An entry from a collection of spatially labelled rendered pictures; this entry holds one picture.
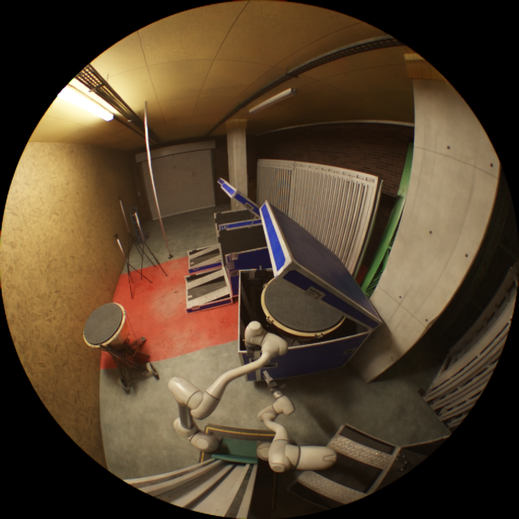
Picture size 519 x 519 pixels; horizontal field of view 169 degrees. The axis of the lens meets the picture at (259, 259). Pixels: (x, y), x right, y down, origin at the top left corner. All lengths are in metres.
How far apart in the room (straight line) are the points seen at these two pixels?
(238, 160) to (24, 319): 5.15
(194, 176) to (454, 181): 7.85
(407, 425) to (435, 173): 2.68
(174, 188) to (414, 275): 7.91
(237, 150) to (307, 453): 5.16
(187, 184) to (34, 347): 7.40
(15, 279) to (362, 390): 4.09
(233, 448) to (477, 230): 2.35
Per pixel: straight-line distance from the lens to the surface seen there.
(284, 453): 0.96
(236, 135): 4.92
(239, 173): 4.91
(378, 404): 2.60
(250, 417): 2.20
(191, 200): 8.09
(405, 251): 1.53
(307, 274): 0.83
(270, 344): 1.08
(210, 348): 2.55
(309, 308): 1.63
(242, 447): 1.78
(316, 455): 0.97
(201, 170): 7.96
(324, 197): 3.37
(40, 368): 2.48
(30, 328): 2.47
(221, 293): 2.96
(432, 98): 1.57
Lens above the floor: 2.19
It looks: 34 degrees down
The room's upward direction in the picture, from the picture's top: 1 degrees counter-clockwise
